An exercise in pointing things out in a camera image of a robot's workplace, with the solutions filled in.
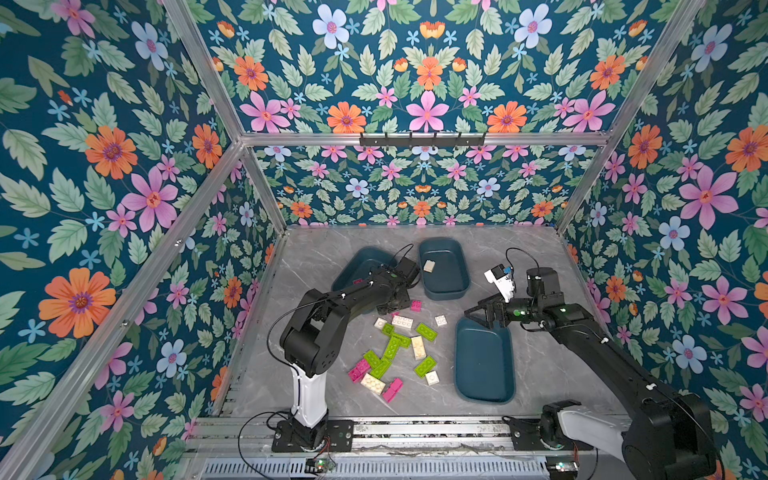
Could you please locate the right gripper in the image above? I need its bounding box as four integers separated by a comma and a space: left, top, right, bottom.
464, 289, 542, 332

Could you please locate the green small square brick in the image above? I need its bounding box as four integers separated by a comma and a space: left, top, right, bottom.
381, 323, 395, 337

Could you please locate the green long brick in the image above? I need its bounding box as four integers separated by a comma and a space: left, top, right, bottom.
383, 336, 401, 362
414, 356, 437, 378
416, 323, 438, 342
363, 350, 392, 379

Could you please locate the pink long brick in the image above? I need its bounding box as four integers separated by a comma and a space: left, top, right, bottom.
381, 378, 403, 403
348, 358, 371, 383

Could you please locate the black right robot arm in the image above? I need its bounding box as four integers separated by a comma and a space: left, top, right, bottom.
464, 265, 721, 479

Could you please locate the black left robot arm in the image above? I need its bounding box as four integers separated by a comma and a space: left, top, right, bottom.
279, 258, 420, 430

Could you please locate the middle teal bin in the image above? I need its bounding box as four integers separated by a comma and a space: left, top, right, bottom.
418, 237, 471, 301

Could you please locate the teal bin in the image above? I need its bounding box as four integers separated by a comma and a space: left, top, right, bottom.
454, 317, 516, 405
418, 237, 471, 301
328, 246, 401, 317

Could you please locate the white long brick top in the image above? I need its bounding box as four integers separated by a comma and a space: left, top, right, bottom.
391, 315, 413, 330

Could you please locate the white long brick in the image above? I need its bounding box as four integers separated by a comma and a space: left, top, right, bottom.
361, 373, 386, 395
391, 315, 413, 330

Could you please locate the left teal bin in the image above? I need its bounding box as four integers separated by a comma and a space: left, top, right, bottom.
328, 246, 401, 317

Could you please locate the right teal bin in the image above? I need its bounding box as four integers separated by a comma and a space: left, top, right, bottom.
454, 317, 516, 405

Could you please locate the green flat brick centre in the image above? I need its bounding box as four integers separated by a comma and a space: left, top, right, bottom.
393, 334, 411, 348

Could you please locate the cream long brick centre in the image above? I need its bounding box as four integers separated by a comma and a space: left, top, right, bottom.
411, 336, 427, 361

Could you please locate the pink long brick bottom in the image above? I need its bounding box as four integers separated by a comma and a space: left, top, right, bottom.
381, 378, 403, 403

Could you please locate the white long brick bottom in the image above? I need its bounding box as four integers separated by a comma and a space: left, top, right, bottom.
361, 373, 386, 395

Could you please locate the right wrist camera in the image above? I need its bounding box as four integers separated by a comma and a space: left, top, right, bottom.
484, 264, 516, 303

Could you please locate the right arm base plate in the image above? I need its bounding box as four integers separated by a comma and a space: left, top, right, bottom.
502, 415, 593, 451

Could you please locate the black bracket on rail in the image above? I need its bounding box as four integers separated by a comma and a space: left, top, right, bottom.
358, 132, 486, 148

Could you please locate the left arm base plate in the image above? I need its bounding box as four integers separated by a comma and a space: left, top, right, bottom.
271, 420, 355, 453

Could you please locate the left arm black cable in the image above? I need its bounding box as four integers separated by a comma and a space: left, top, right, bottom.
236, 410, 289, 480

